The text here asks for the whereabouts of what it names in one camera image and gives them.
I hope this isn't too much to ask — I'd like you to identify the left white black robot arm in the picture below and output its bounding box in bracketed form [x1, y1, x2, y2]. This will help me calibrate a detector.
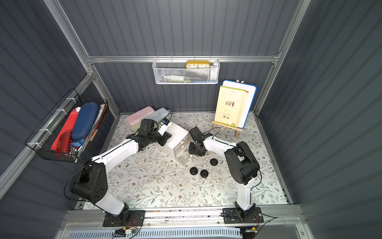
[69, 118, 172, 216]

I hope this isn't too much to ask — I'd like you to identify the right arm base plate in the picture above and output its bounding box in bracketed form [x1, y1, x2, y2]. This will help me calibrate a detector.
[220, 207, 264, 224]

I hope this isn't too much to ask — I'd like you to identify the black wire side basket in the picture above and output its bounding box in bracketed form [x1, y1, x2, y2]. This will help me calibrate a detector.
[25, 90, 108, 162]

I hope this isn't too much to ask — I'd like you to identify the navy blue case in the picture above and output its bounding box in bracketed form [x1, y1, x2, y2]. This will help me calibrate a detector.
[71, 102, 100, 141]

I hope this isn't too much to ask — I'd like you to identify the green book box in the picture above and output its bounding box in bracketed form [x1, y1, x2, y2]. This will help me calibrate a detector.
[130, 120, 142, 132]

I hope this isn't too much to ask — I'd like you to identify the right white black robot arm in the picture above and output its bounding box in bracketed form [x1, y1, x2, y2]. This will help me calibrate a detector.
[189, 127, 262, 216]

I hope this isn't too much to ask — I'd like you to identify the red folder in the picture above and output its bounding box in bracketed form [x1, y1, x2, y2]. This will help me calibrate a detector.
[50, 108, 79, 153]

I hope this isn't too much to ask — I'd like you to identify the yellow booklet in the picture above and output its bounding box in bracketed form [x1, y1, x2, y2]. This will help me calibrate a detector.
[214, 85, 250, 128]

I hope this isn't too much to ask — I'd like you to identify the blue-framed whiteboard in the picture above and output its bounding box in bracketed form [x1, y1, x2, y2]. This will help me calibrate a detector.
[222, 80, 257, 129]

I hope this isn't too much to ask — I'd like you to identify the pink pencil case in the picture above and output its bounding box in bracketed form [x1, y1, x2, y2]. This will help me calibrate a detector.
[126, 106, 155, 126]

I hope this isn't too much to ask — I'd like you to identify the wooden easel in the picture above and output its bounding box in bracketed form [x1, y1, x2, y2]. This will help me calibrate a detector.
[211, 79, 244, 138]

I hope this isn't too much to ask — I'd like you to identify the black earphone case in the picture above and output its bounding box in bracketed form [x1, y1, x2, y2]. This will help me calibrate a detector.
[200, 169, 209, 178]
[190, 167, 198, 175]
[210, 158, 218, 166]

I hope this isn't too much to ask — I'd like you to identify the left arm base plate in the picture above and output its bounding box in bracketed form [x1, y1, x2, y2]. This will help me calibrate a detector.
[102, 210, 146, 228]

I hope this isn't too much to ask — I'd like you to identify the white wire wall basket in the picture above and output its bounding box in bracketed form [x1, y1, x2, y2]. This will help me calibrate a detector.
[152, 58, 220, 85]

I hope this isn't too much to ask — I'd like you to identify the white drawer cabinet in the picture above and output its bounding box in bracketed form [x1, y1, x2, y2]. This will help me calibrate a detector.
[161, 122, 190, 159]

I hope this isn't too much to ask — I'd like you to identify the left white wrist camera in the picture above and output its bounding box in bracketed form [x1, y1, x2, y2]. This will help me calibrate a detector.
[158, 118, 171, 135]

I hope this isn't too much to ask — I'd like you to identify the grey-blue pencil case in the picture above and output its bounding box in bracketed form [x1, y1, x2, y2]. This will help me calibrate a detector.
[145, 108, 170, 123]

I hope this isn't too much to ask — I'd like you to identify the yellow clock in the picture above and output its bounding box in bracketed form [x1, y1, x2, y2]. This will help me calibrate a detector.
[186, 60, 210, 69]

